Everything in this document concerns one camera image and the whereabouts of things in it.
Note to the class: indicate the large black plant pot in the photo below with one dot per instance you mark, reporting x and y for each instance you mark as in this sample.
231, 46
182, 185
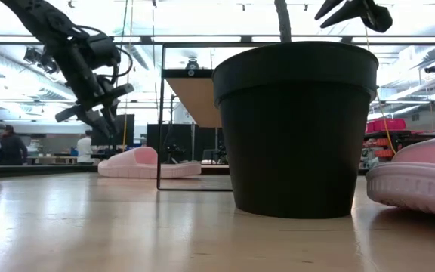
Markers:
297, 143

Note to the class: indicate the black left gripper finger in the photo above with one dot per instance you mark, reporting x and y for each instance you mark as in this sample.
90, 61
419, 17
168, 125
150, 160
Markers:
111, 115
96, 121

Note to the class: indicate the wooden shelf black metal frame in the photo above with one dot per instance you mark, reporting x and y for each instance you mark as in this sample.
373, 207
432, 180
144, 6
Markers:
196, 98

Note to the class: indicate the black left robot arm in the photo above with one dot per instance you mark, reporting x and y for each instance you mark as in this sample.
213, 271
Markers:
40, 19

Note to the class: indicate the person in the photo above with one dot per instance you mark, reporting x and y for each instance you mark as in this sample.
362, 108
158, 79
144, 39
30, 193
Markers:
11, 147
85, 149

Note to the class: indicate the black room monitor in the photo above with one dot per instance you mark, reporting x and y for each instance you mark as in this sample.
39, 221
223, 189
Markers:
127, 132

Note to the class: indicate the black partition panels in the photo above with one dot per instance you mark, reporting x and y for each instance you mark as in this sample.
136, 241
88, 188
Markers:
187, 140

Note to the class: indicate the small black ceiling object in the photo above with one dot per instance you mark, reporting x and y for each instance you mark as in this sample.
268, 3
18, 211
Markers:
432, 68

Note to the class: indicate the pink foam slide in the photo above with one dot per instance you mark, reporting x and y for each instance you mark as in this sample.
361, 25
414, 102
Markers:
417, 189
145, 166

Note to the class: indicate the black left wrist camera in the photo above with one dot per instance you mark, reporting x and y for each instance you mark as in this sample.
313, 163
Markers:
102, 51

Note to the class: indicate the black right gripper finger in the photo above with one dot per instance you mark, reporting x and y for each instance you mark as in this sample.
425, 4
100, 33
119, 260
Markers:
329, 8
347, 13

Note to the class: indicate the black ceiling fixture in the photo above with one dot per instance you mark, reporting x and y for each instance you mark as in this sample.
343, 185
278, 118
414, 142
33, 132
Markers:
36, 56

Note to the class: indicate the red storage bins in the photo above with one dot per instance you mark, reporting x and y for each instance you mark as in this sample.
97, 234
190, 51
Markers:
385, 125

